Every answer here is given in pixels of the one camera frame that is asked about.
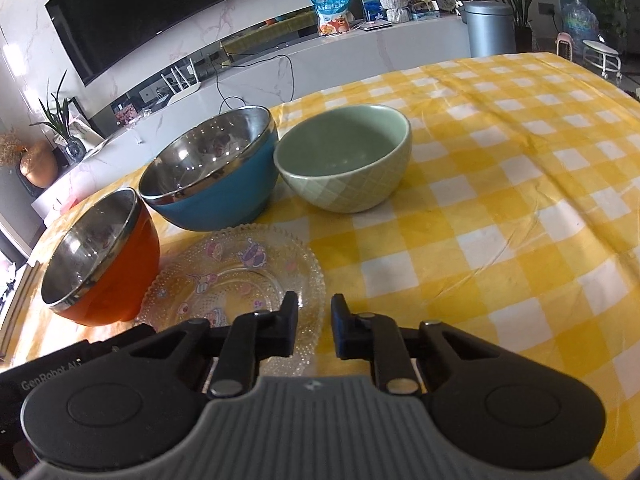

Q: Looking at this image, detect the tall potted leafy plant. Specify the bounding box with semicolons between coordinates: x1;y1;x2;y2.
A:
462;0;560;54

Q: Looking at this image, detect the dried flower bunch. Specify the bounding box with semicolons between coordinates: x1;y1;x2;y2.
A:
0;130;27;169

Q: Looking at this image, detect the grey metal trash can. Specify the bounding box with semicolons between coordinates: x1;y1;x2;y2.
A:
463;1;516;59

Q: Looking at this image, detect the white wrapped basket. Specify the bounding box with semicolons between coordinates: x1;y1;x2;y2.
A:
379;0;412;24

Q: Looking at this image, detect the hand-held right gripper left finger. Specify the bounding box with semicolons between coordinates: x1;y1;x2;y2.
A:
127;291;300;399

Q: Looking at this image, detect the blue snack bag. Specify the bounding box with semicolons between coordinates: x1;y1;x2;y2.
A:
310;0;351;38

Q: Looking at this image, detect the white round stool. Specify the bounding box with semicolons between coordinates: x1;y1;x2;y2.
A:
582;39;624;79

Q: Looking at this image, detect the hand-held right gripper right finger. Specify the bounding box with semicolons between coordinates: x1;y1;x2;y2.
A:
331;294;506;395

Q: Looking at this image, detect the blue steel-lined bowl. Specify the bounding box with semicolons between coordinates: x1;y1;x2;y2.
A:
138;106;280;233

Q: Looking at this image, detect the pink small heater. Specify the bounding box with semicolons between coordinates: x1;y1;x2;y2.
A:
555;31;577;61

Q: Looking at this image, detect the white router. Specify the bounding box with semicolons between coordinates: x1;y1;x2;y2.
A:
161;58;202;106

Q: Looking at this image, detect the yellow checked tablecloth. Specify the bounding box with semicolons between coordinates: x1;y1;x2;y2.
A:
0;52;640;480

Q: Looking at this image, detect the glass vase with plant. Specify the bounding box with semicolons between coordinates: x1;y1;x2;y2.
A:
37;71;89;164

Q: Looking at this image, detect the blue water jug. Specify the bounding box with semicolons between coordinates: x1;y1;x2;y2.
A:
562;0;600;47

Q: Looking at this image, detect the white marble media console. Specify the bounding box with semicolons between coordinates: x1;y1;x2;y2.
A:
30;10;473;221

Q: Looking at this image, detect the black flat television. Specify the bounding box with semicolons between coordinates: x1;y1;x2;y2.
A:
45;0;267;87

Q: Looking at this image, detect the black cable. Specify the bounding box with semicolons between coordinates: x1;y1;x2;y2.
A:
216;52;296;117

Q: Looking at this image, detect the green ceramic bowl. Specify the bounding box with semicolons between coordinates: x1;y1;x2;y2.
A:
273;104;413;213

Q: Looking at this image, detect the orange round vase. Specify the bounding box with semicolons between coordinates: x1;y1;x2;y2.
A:
19;140;60;189

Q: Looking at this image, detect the orange steel-lined bowl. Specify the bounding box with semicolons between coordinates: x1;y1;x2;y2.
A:
40;187;162;328

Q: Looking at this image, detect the clear patterned glass plate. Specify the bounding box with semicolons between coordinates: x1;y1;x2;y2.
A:
134;225;326;377

